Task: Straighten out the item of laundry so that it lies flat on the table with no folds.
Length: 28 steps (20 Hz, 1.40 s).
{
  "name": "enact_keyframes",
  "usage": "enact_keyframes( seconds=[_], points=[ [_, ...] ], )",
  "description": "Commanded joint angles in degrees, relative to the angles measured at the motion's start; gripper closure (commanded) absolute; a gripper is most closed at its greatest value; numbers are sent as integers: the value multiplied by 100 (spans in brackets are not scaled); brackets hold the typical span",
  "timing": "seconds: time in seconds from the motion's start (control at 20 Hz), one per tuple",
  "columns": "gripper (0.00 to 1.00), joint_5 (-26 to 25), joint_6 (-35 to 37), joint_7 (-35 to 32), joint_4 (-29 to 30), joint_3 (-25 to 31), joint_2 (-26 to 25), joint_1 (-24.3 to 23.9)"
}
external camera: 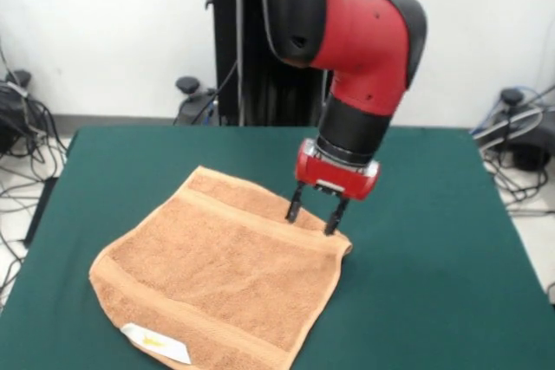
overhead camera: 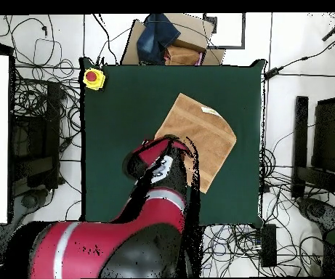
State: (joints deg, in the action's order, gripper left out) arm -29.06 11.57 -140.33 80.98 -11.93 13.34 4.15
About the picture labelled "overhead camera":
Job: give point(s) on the black rectangular box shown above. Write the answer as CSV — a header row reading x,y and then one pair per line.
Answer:
x,y
269,247

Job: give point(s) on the grey stand base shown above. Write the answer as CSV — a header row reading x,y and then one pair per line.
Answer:
x,y
29,200
315,209

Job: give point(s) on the blue denim jeans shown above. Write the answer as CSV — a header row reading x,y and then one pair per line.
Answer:
x,y
155,37

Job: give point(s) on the black power adapter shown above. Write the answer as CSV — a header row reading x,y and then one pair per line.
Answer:
x,y
272,72

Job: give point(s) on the tan terry towel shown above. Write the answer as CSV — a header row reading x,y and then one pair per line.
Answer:
x,y
207,133

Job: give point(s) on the dark green table cloth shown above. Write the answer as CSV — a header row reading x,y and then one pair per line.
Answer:
x,y
120,116

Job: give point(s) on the orange folded towel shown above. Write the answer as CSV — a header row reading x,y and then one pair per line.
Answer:
x,y
181,56

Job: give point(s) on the yellow emergency stop button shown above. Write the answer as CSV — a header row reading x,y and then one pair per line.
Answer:
x,y
93,78

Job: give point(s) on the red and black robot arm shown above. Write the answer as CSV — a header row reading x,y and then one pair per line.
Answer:
x,y
97,247

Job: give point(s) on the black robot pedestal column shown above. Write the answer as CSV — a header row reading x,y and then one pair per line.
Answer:
x,y
194,255

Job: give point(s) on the brown cardboard box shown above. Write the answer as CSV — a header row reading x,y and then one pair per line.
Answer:
x,y
193,32

